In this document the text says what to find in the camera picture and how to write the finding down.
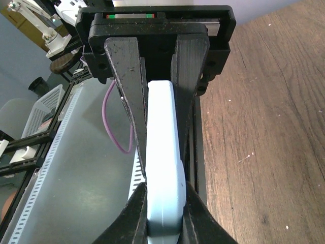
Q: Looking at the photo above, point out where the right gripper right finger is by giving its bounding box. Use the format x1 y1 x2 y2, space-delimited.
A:
179 182 236 244

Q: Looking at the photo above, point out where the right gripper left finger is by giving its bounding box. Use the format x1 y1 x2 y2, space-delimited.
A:
94 182 148 244

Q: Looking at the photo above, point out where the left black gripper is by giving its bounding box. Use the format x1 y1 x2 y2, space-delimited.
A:
76 5 237 181

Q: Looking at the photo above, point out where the white perforated basket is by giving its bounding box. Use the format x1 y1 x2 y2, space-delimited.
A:
21 84 65 138

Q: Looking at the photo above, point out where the light blue phone case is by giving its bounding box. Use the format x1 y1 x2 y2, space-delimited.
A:
145 80 186 243

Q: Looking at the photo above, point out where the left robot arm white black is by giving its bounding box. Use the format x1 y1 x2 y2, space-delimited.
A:
8 1 236 168

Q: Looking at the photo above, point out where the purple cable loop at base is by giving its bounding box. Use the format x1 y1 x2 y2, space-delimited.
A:
101 80 135 155

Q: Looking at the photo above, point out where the light blue slotted cable duct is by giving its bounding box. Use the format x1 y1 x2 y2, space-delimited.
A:
3 84 143 243

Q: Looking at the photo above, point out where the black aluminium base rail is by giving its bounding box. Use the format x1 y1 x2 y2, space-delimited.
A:
187 97 207 205

